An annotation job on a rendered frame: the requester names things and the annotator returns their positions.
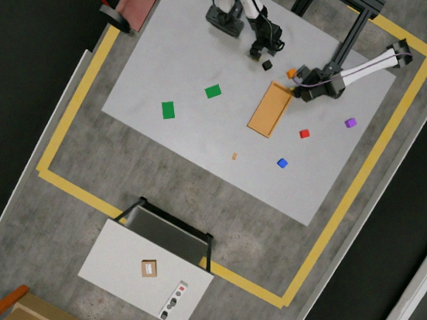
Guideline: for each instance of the wooden tray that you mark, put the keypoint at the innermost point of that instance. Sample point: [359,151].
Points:
[270,110]

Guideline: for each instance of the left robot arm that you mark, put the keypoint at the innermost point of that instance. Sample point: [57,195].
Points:
[337,87]

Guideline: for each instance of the orange block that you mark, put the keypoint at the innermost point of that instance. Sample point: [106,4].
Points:
[290,73]

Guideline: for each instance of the green flat panel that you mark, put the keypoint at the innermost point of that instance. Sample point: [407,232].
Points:
[168,110]

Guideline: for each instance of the purple block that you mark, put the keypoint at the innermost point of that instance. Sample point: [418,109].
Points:
[350,123]

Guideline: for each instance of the green flat card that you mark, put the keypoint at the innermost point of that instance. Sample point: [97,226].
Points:
[213,91]

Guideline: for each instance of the blue block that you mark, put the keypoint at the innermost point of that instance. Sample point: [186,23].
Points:
[282,163]

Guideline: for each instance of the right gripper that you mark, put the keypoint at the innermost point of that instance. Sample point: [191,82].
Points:
[256,46]

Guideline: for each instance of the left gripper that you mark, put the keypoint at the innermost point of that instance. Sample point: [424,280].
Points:
[295,90]

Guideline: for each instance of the red block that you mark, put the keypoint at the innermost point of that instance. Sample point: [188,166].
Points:
[304,134]

